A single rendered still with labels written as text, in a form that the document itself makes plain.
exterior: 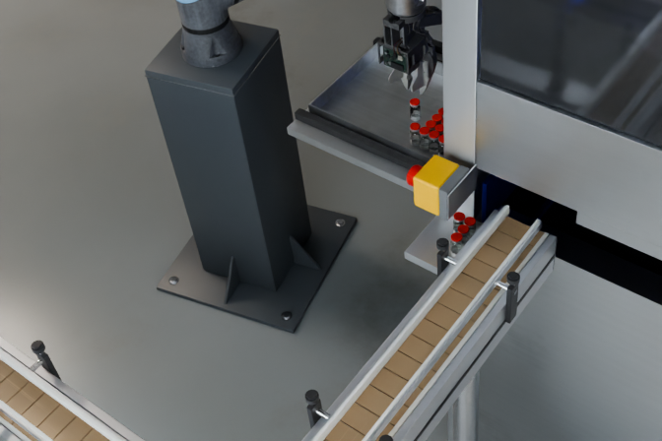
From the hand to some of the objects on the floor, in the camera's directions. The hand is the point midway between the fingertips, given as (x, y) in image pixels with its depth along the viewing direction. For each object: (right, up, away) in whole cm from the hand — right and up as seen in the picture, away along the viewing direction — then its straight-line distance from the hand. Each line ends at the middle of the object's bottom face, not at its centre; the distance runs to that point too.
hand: (416, 84), depth 194 cm
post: (+17, -85, +52) cm, 101 cm away
